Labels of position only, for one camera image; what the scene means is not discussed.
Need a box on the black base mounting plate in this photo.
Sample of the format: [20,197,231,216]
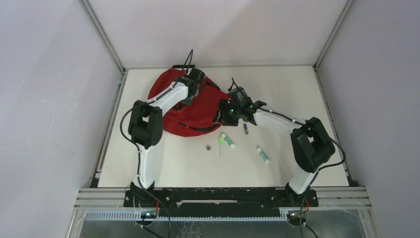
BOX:
[123,186,319,208]

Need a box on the purple capped small tube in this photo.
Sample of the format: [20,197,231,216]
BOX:
[243,123,249,134]

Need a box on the green capped white pen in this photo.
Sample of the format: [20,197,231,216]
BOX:
[219,136,224,161]

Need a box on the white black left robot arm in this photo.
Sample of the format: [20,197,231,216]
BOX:
[127,68,205,207]

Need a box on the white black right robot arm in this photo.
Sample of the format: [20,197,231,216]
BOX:
[213,87,343,206]

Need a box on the aluminium frame rail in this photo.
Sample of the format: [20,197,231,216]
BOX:
[79,0,126,75]

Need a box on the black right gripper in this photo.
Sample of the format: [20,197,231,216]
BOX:
[212,99,242,127]

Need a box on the green white glue stick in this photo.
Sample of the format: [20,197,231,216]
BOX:
[257,146,270,164]
[221,133,235,148]

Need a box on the red student backpack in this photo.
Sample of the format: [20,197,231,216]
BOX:
[162,75,229,137]

